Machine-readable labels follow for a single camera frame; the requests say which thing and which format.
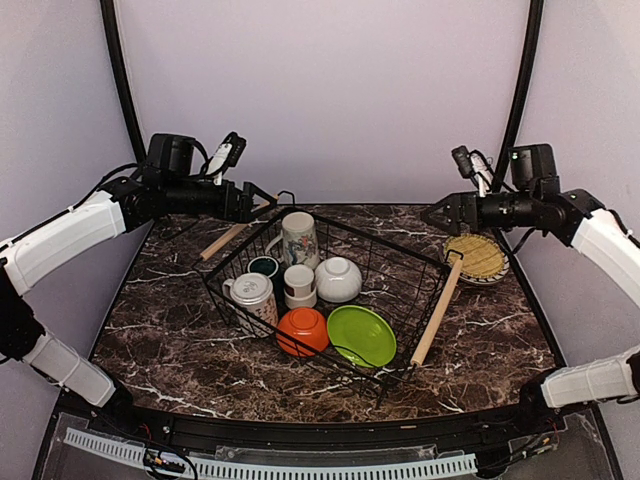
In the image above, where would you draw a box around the left wooden rack handle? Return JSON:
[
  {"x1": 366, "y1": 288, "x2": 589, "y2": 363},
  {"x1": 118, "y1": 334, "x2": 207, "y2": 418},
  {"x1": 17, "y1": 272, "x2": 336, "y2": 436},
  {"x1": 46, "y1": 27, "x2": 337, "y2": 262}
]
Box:
[{"x1": 199, "y1": 219, "x2": 257, "y2": 261}]

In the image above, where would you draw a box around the white slotted cable duct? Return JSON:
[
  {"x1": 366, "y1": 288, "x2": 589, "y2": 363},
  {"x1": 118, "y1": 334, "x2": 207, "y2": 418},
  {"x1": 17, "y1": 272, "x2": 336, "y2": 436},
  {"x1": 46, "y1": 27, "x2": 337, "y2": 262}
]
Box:
[{"x1": 64, "y1": 427, "x2": 478, "y2": 479}]

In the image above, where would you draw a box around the black front rail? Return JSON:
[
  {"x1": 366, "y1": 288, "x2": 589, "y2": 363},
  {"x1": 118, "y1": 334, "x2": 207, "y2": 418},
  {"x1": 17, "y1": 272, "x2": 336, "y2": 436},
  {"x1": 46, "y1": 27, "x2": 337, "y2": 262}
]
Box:
[{"x1": 90, "y1": 405, "x2": 555, "y2": 451}]

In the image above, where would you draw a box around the dark green cup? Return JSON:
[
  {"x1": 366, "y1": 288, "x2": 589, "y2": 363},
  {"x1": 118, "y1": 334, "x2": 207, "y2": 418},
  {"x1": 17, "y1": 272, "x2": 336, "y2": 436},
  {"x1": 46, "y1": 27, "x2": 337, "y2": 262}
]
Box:
[{"x1": 247, "y1": 255, "x2": 281, "y2": 279}]

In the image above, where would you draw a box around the white ribbed bowl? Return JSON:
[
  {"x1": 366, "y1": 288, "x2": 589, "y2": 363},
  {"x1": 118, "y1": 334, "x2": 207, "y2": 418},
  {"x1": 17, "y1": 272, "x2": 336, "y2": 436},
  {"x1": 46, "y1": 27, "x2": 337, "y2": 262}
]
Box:
[{"x1": 315, "y1": 257, "x2": 363, "y2": 304}]

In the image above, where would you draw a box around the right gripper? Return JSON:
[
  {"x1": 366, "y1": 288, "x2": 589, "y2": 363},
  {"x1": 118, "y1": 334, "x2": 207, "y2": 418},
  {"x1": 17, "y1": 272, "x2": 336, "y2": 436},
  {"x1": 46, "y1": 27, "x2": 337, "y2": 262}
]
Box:
[{"x1": 421, "y1": 189, "x2": 539, "y2": 236}]

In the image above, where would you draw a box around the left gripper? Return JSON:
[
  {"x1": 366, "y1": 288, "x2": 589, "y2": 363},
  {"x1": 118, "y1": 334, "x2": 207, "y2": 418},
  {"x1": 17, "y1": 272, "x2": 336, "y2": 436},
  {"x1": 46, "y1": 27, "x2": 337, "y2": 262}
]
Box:
[{"x1": 164, "y1": 177, "x2": 278, "y2": 224}]

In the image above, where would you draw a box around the grey deer pattern plate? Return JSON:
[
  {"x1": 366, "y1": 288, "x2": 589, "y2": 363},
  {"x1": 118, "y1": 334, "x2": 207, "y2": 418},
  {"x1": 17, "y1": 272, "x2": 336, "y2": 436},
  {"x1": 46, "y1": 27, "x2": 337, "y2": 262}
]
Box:
[{"x1": 438, "y1": 238, "x2": 511, "y2": 287}]

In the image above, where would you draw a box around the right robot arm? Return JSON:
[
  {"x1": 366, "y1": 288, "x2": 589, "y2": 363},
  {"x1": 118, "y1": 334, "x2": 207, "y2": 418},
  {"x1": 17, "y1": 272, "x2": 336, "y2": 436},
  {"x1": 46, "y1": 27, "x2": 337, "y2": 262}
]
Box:
[{"x1": 420, "y1": 144, "x2": 639, "y2": 434}]

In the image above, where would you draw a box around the white brown striped cup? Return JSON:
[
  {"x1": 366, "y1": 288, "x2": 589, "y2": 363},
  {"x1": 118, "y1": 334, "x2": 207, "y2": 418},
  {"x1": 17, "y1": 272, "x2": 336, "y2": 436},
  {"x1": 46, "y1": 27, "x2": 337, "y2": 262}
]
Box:
[{"x1": 284, "y1": 264, "x2": 317, "y2": 310}]

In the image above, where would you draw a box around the orange bowl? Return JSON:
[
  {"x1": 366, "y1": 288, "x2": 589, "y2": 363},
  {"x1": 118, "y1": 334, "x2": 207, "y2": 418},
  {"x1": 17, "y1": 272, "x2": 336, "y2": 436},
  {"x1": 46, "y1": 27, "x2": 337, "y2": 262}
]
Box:
[{"x1": 276, "y1": 307, "x2": 329, "y2": 357}]

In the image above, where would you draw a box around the tall dragon pattern mug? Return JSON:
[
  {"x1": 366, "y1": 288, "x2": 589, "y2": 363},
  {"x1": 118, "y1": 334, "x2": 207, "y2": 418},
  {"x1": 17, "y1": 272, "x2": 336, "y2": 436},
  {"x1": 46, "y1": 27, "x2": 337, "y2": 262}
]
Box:
[{"x1": 265, "y1": 211, "x2": 320, "y2": 270}]

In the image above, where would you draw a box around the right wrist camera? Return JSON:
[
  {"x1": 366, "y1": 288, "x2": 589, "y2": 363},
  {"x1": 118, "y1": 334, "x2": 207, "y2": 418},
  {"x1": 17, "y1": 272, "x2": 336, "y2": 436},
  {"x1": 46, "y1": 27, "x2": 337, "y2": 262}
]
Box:
[{"x1": 451, "y1": 145, "x2": 493, "y2": 197}]

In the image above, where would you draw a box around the black wire dish rack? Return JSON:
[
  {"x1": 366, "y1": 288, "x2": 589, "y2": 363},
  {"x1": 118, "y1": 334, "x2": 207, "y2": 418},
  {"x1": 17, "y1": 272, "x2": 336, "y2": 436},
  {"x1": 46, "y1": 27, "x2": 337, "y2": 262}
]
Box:
[{"x1": 204, "y1": 207, "x2": 450, "y2": 401}]

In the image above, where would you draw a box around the white leaf pattern mug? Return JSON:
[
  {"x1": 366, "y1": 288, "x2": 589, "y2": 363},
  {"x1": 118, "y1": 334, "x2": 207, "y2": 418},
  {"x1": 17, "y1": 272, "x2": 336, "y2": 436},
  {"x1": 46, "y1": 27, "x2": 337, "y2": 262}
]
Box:
[{"x1": 222, "y1": 273, "x2": 279, "y2": 338}]

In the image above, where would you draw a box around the lime green plate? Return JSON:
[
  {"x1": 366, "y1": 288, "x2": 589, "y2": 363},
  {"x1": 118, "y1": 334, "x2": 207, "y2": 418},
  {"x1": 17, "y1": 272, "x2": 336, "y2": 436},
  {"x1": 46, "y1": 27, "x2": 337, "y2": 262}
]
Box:
[{"x1": 327, "y1": 305, "x2": 397, "y2": 368}]

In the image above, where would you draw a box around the wooden rack handle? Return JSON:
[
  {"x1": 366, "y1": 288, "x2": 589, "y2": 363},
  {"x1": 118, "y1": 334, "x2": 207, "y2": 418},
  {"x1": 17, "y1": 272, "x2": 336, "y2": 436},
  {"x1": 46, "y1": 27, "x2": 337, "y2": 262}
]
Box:
[
  {"x1": 410, "y1": 254, "x2": 464, "y2": 367},
  {"x1": 199, "y1": 219, "x2": 257, "y2": 261}
]

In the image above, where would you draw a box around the yellow woven pattern plate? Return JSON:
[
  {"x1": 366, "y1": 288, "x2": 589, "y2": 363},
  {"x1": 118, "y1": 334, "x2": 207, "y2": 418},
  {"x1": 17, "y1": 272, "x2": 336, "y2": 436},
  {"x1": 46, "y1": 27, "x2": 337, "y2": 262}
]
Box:
[{"x1": 443, "y1": 232, "x2": 508, "y2": 277}]

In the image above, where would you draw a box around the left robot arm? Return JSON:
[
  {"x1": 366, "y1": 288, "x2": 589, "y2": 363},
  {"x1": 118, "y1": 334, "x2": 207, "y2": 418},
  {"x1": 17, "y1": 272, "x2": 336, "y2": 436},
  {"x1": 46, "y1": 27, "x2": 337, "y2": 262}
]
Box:
[{"x1": 1, "y1": 132, "x2": 277, "y2": 436}]

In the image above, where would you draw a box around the right wooden rack handle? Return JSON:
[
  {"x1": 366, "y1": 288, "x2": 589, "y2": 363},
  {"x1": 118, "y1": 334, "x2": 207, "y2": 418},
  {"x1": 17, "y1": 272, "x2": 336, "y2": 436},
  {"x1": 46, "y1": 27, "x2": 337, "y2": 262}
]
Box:
[{"x1": 410, "y1": 254, "x2": 464, "y2": 367}]

